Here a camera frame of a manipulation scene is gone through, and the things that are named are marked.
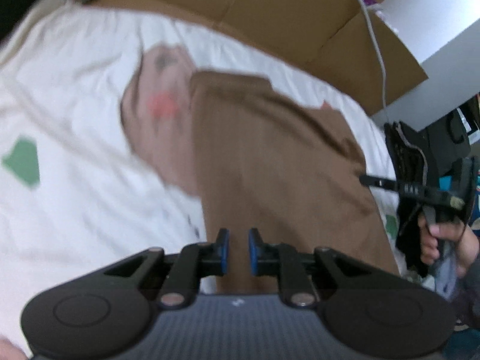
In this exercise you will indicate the cream bear print bedsheet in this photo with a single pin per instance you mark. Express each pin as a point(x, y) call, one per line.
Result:
point(74, 197)

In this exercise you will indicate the flattened brown cardboard box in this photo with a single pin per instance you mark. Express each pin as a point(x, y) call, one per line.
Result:
point(329, 39)

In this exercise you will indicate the person's right hand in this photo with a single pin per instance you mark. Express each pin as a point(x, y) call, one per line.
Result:
point(460, 235)

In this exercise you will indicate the black storage bag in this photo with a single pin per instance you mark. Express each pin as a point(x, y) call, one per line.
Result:
point(402, 141)

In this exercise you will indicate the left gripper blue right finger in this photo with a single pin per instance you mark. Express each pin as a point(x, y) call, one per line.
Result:
point(290, 268)

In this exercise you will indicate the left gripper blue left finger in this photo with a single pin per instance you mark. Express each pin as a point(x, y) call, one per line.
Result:
point(184, 271)

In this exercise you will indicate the brown shirt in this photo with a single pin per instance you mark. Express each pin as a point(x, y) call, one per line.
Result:
point(263, 161)

